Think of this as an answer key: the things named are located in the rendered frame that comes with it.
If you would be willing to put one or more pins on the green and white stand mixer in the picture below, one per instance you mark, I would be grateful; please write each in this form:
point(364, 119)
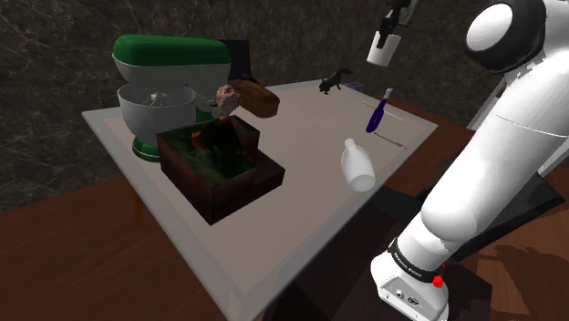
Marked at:
point(171, 57)

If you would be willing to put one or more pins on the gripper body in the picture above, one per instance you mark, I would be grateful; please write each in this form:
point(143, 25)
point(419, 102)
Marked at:
point(397, 9)

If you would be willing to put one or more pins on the brown bread loaf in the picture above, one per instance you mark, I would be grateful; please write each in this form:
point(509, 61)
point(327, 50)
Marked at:
point(260, 101)

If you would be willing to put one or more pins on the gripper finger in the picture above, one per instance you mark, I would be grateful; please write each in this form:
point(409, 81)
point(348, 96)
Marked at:
point(385, 34)

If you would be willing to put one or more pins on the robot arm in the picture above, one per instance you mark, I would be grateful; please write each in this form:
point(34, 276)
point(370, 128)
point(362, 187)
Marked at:
point(498, 151)

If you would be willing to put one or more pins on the thin yellow and white stick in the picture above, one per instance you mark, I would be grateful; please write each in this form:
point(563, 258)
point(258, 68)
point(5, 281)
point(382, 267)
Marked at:
point(395, 116)

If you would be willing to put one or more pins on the pink and white lump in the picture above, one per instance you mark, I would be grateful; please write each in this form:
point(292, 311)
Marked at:
point(227, 100)

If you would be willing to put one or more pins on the thin grey metal stick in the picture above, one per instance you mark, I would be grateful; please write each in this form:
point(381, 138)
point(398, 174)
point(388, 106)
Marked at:
point(391, 141)

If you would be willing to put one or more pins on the small blue flat object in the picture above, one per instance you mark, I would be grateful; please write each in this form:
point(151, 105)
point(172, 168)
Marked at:
point(354, 84)

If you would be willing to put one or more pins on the black animal figure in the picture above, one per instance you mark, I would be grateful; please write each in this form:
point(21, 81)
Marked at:
point(331, 82)

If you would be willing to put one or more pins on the white bottle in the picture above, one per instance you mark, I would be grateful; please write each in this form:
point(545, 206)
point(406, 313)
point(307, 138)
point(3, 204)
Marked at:
point(358, 166)

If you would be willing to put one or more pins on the pale grey table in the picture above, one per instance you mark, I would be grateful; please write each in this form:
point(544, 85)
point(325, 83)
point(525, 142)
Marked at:
point(289, 209)

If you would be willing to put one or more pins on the dark brown box with plants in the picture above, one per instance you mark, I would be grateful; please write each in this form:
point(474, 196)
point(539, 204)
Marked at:
point(222, 186)

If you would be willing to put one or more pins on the white cup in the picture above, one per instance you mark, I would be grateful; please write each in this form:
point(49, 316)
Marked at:
point(386, 54)

